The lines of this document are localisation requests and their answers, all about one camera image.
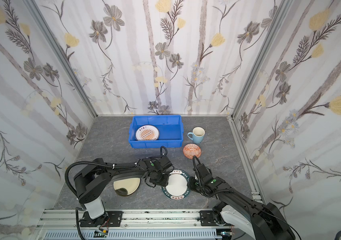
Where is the white plate green rim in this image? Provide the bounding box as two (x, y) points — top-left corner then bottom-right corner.
(161, 170), (191, 201)

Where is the cream yellow plate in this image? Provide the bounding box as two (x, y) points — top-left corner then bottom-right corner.
(113, 178), (140, 197)

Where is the white plate orange sun pattern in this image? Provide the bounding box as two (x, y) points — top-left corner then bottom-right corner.
(135, 125), (159, 141)

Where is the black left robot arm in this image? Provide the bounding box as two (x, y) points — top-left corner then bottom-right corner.
(65, 155), (174, 220)

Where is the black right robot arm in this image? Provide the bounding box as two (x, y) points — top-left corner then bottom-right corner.
(189, 163), (296, 240)

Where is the blue plastic bin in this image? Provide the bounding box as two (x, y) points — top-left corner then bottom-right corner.
(128, 115), (184, 149)

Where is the red patterned small bowl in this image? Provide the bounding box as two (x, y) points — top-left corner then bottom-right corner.
(183, 144), (202, 160)

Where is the light blue ceramic mug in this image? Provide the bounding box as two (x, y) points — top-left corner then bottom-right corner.
(187, 127), (206, 144)

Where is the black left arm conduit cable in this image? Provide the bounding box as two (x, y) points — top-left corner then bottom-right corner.
(64, 161), (138, 199)

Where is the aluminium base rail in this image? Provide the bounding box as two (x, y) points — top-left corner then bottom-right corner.
(35, 208), (285, 240)

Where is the aluminium corner frame post right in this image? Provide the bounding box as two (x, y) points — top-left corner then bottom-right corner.
(230, 1), (294, 119)

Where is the aluminium corner frame post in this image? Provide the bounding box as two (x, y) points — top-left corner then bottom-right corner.
(23, 0), (98, 118)
(230, 1), (294, 119)

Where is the aluminium corner frame post left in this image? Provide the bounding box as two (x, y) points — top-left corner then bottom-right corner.
(23, 0), (98, 118)

